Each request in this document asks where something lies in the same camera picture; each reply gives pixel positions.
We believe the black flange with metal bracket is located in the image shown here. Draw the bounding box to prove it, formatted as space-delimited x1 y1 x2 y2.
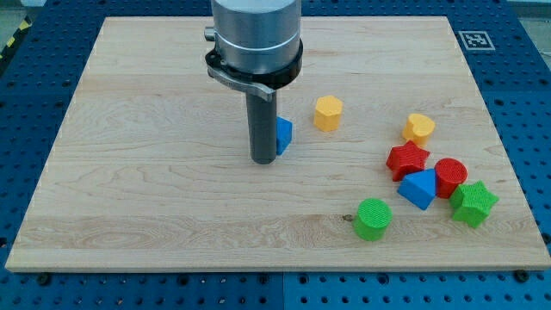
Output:
205 40 303 101

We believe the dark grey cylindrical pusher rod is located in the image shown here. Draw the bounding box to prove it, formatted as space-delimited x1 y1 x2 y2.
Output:
245 93 276 164

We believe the blue cube block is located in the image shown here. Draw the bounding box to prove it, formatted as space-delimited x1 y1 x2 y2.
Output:
276 117 293 156

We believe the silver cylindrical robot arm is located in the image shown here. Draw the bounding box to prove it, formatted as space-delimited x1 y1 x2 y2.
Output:
204 0 303 164

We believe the yellow hexagon block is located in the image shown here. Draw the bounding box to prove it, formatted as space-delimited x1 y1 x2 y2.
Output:
313 96 344 132

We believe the light wooden board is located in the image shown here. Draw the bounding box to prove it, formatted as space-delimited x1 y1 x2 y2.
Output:
6 16 550 273

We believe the green cylinder block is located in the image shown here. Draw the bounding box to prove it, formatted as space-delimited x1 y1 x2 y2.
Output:
353 198 393 241

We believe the red star block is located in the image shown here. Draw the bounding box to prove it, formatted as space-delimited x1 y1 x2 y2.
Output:
386 141 430 182

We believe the yellow heart block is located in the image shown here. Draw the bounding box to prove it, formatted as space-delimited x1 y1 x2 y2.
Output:
402 113 436 146

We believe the blue triangle block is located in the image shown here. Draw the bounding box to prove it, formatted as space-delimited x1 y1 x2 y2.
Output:
397 169 436 210

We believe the red cylinder block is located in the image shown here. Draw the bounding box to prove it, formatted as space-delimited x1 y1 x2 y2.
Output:
434 158 467 199

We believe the white fiducial marker tag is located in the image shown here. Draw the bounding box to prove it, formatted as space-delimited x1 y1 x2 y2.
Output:
458 30 495 51

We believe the green star block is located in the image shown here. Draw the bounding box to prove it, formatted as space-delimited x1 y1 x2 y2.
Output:
449 180 499 228

